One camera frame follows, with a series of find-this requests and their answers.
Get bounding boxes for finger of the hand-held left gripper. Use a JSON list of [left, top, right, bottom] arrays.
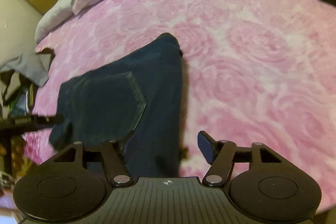
[[34, 114, 65, 127]]

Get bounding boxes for pink floral blanket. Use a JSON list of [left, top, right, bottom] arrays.
[[21, 0, 336, 214]]

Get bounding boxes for green cloth item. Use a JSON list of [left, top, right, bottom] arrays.
[[9, 99, 20, 115]]

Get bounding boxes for striped garment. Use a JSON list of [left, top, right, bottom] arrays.
[[10, 84, 36, 119]]

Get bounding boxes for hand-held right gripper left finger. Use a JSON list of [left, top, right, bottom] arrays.
[[46, 135, 134, 186]]

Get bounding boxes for blue jeans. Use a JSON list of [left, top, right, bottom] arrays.
[[49, 32, 185, 180]]

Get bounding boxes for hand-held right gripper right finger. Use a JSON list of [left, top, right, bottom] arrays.
[[197, 131, 285, 186]]

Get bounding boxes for grey garment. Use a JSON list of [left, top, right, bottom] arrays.
[[0, 53, 50, 87]]

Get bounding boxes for tan garment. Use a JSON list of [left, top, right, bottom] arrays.
[[0, 74, 29, 106]]

